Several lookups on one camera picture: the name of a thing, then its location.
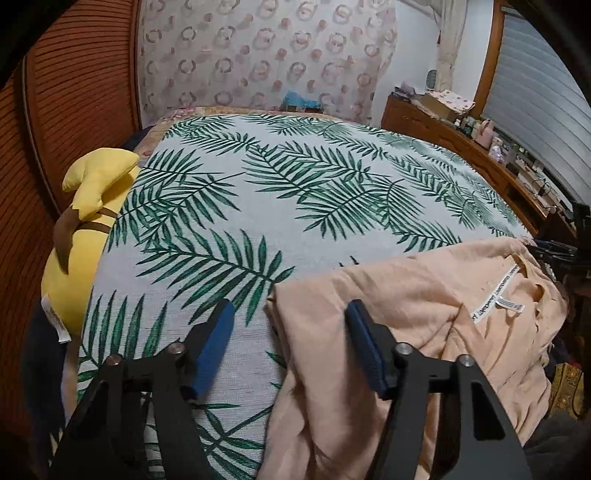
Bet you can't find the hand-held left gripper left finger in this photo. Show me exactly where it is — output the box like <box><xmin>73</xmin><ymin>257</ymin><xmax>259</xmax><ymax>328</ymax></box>
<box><xmin>48</xmin><ymin>298</ymin><xmax>237</xmax><ymax>480</ymax></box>

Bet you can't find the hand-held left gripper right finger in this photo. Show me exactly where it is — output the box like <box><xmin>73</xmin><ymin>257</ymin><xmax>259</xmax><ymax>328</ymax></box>
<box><xmin>345</xmin><ymin>299</ymin><xmax>529</xmax><ymax>480</ymax></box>

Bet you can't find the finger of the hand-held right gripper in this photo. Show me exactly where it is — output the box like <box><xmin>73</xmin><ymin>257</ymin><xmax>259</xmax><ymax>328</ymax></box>
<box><xmin>526</xmin><ymin>244</ymin><xmax>578</xmax><ymax>265</ymax></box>

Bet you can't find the peach printed t-shirt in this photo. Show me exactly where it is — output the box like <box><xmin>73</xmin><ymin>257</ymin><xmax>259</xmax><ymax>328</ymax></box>
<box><xmin>264</xmin><ymin>237</ymin><xmax>571</xmax><ymax>480</ymax></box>

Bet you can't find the yellow patterned cloth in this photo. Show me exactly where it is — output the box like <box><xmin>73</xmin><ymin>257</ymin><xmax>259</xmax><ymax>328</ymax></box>
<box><xmin>551</xmin><ymin>362</ymin><xmax>591</xmax><ymax>416</ymax></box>

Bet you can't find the grey window blind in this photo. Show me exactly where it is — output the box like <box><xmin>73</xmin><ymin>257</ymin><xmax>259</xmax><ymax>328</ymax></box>
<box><xmin>480</xmin><ymin>7</ymin><xmax>591</xmax><ymax>204</ymax></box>

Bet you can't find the dark blue bed sheet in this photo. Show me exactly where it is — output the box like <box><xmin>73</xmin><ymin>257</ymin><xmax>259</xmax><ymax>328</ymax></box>
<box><xmin>23</xmin><ymin>295</ymin><xmax>81</xmax><ymax>467</ymax></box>

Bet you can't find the palm leaf print blanket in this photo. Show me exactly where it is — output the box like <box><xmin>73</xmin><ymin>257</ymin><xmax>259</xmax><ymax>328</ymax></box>
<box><xmin>76</xmin><ymin>113</ymin><xmax>539</xmax><ymax>480</ymax></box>

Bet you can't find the spotted white cloth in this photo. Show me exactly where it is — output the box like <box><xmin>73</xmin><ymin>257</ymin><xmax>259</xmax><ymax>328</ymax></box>
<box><xmin>427</xmin><ymin>90</ymin><xmax>476</xmax><ymax>112</ymax></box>

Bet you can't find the cardboard box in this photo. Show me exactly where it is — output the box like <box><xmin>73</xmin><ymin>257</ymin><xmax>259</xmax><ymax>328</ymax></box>
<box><xmin>413</xmin><ymin>92</ymin><xmax>458</xmax><ymax>121</ymax></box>

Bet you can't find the wooden sideboard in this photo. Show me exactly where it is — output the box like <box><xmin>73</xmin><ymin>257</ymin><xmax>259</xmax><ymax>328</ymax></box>
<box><xmin>381</xmin><ymin>95</ymin><xmax>578</xmax><ymax>241</ymax></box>

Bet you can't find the yellow plush toy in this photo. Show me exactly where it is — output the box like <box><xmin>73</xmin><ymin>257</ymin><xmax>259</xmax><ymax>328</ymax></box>
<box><xmin>41</xmin><ymin>148</ymin><xmax>141</xmax><ymax>344</ymax></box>

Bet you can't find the beige tied window curtain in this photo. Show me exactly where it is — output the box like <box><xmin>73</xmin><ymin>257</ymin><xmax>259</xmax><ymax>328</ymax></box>
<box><xmin>434</xmin><ymin>0</ymin><xmax>469</xmax><ymax>90</ymax></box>

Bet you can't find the floral bedspread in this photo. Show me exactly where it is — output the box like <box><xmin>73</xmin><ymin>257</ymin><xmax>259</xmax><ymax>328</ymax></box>
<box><xmin>134</xmin><ymin>105</ymin><xmax>352</xmax><ymax>153</ymax></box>

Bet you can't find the blue packet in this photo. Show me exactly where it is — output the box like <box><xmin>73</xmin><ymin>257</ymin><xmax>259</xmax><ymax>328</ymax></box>
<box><xmin>283</xmin><ymin>90</ymin><xmax>321</xmax><ymax>109</ymax></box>

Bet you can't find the wooden louvred wardrobe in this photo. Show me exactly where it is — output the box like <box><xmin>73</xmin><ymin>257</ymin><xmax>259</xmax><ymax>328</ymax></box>
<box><xmin>0</xmin><ymin>0</ymin><xmax>141</xmax><ymax>435</ymax></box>

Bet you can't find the circle print sheer curtain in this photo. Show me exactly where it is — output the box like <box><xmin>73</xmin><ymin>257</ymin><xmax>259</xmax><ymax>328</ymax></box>
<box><xmin>134</xmin><ymin>0</ymin><xmax>400</xmax><ymax>127</ymax></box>

